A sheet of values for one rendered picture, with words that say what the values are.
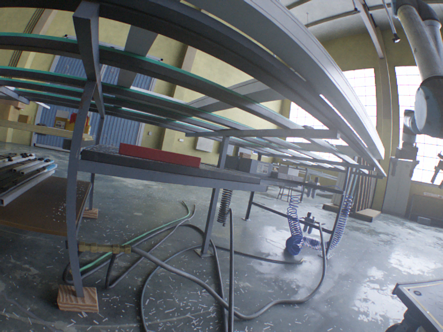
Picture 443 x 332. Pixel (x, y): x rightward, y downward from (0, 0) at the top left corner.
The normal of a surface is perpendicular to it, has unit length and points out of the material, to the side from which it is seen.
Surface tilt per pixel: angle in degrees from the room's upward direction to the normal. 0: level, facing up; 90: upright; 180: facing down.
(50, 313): 0
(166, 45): 90
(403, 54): 90
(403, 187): 90
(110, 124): 90
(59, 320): 0
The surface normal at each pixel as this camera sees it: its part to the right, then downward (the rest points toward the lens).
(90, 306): 0.55, 0.13
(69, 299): 0.19, -0.98
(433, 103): -0.70, 0.01
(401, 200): -0.81, -0.14
